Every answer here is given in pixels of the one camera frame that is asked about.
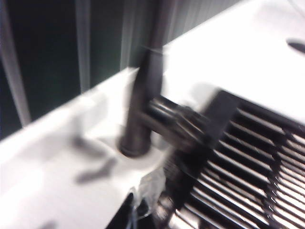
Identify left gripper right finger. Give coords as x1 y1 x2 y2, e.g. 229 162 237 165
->
137 202 156 229

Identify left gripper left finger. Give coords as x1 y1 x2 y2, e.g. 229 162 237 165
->
120 192 138 229

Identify clear glass mug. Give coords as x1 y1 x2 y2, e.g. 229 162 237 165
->
132 167 169 221

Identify dark metal gooseneck faucet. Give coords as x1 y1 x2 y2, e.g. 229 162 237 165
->
116 0 173 158

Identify black slatted drain rack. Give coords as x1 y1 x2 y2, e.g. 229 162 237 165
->
154 88 305 229

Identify grey faucet lever handle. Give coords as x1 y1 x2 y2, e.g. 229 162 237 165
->
139 96 210 151

